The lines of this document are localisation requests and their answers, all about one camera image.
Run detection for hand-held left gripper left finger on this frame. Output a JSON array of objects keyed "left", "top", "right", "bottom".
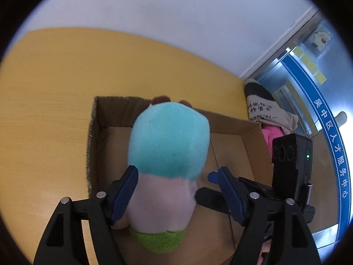
[{"left": 33, "top": 165, "right": 140, "bottom": 265}]

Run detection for pig plush toy teal shirt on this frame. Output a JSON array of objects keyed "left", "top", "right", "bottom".
[{"left": 113, "top": 95, "right": 211, "bottom": 254}]

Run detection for cartoon door sticker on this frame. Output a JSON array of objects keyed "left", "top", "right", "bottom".
[{"left": 302, "top": 23, "right": 333, "bottom": 53}]

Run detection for pink plush toy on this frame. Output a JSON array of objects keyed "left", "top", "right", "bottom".
[{"left": 261, "top": 124, "right": 283, "bottom": 156}]

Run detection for yellow wooden desktop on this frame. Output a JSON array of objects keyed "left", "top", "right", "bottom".
[{"left": 0, "top": 27, "right": 262, "bottom": 254}]

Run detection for beige printed cloth bag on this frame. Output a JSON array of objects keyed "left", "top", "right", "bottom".
[{"left": 246, "top": 90, "right": 299, "bottom": 133}]

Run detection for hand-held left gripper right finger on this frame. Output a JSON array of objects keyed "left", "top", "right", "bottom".
[{"left": 217, "top": 166, "right": 322, "bottom": 265}]

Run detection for dark cloth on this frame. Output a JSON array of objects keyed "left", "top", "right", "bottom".
[{"left": 245, "top": 79, "right": 272, "bottom": 100}]

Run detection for blue lettered door band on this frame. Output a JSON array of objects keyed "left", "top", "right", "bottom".
[{"left": 284, "top": 52, "right": 349, "bottom": 243}]

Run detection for cardboard box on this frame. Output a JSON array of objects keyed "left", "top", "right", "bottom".
[{"left": 88, "top": 96, "right": 273, "bottom": 265}]

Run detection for glass door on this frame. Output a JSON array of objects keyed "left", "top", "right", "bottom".
[{"left": 240, "top": 8, "right": 353, "bottom": 252}]

